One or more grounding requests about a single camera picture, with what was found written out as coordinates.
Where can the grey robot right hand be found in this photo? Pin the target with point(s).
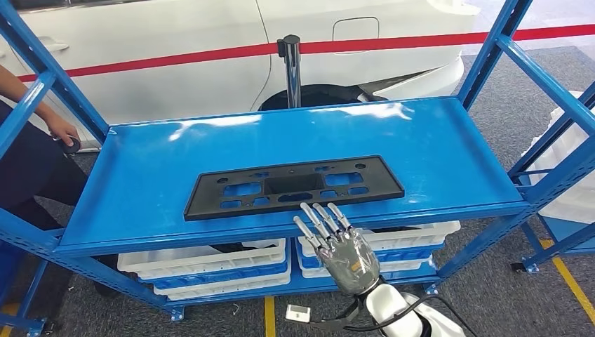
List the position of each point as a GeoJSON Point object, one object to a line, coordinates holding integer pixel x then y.
{"type": "Point", "coordinates": [348, 265]}

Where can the black plastic bracket part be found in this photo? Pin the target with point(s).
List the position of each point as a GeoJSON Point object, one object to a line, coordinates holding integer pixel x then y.
{"type": "Point", "coordinates": [204, 207]}

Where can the small black round object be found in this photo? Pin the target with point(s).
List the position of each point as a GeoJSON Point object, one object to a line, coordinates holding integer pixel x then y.
{"type": "Point", "coordinates": [72, 146]}

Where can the blue metal shelf board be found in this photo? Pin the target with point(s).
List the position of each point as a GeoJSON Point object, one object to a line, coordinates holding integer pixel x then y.
{"type": "Point", "coordinates": [153, 186]}

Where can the blue plastic crate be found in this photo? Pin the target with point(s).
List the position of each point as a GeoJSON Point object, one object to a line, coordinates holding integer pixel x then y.
{"type": "Point", "coordinates": [218, 276]}
{"type": "Point", "coordinates": [409, 256]}

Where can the black car tyre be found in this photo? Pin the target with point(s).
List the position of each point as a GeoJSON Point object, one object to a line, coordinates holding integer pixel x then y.
{"type": "Point", "coordinates": [321, 95]}

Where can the red barrier belt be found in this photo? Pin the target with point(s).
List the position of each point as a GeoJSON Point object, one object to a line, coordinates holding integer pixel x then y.
{"type": "Point", "coordinates": [395, 44]}

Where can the white plastic bag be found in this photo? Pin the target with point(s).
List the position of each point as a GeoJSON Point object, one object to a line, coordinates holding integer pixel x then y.
{"type": "Point", "coordinates": [571, 186]}

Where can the white car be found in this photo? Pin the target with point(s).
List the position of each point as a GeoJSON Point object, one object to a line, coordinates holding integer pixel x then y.
{"type": "Point", "coordinates": [176, 83]}

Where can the person's hand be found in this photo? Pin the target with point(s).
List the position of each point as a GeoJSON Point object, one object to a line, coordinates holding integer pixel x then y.
{"type": "Point", "coordinates": [60, 129]}

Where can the person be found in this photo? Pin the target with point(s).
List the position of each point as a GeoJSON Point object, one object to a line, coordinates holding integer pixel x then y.
{"type": "Point", "coordinates": [23, 163]}

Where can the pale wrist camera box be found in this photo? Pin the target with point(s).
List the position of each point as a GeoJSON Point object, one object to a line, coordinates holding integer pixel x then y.
{"type": "Point", "coordinates": [297, 313]}

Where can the chrome stanchion post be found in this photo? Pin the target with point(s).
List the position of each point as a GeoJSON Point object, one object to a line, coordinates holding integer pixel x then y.
{"type": "Point", "coordinates": [292, 74]}

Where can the blue steel shelving rack frame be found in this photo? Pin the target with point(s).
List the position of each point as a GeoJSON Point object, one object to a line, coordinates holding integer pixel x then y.
{"type": "Point", "coordinates": [565, 230]}
{"type": "Point", "coordinates": [495, 46]}

